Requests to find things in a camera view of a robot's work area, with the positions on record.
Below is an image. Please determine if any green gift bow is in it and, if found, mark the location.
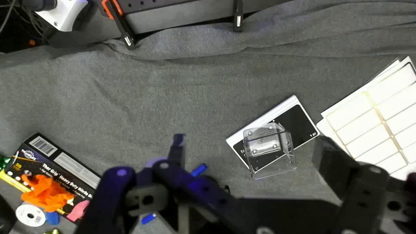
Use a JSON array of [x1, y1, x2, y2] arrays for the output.
[[0, 154, 12, 172]]

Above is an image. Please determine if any black tray with tools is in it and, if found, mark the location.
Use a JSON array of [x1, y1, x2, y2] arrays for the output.
[[0, 132, 104, 225]]

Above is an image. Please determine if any orange ribbon bow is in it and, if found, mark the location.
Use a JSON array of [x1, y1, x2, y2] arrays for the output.
[[18, 173, 75, 214]]

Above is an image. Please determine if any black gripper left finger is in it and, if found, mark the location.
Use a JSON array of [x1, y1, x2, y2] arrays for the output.
[[77, 133, 238, 234]]

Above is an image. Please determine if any grey table cloth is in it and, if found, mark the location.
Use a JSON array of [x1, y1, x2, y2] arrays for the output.
[[0, 0, 416, 234]]

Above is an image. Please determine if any clear plastic case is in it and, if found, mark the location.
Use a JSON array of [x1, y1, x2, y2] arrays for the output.
[[240, 123, 299, 181]]

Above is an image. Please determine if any black equipment cart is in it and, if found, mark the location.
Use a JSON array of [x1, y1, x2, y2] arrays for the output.
[[116, 0, 287, 37]]

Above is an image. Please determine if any pink eraser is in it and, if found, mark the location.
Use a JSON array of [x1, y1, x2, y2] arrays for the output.
[[65, 199, 91, 224]]

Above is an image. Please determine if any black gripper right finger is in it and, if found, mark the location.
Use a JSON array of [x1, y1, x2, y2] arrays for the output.
[[312, 136, 416, 234]]

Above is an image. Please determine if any white ribbon spool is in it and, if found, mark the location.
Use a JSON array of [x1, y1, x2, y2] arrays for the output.
[[14, 203, 48, 229]]

